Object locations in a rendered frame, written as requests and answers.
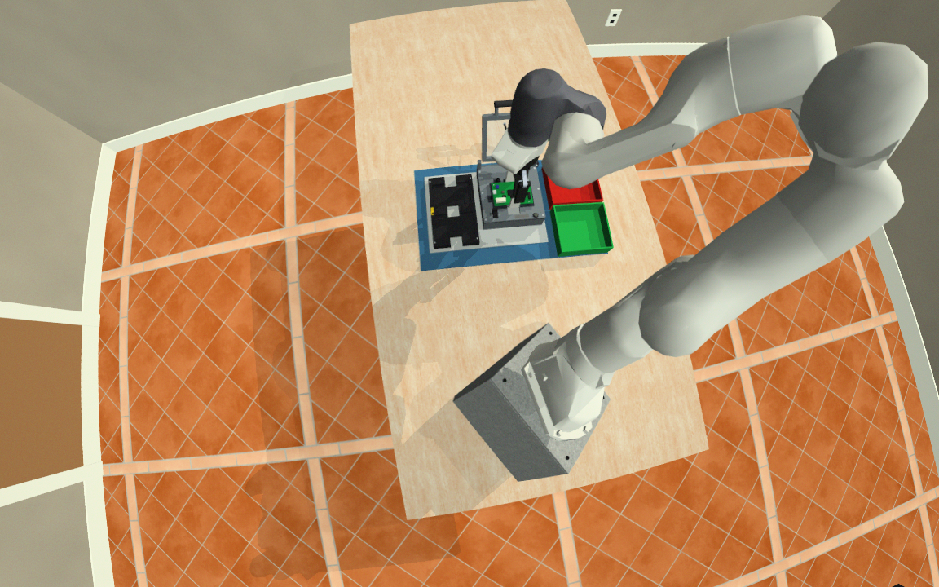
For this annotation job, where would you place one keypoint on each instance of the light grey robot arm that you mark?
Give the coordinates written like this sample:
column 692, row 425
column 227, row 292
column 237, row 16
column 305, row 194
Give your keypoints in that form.
column 856, row 111

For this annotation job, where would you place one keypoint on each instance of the green circuit board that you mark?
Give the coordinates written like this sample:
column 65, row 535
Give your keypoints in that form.
column 501, row 193

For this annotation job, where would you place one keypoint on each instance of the red open bin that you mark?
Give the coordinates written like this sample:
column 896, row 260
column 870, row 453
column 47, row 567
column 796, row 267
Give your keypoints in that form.
column 587, row 194

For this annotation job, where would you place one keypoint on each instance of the green open-top bin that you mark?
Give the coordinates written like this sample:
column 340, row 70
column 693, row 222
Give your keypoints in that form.
column 584, row 228

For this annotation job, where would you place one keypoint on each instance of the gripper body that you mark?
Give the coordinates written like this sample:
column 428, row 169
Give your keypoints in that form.
column 528, row 165

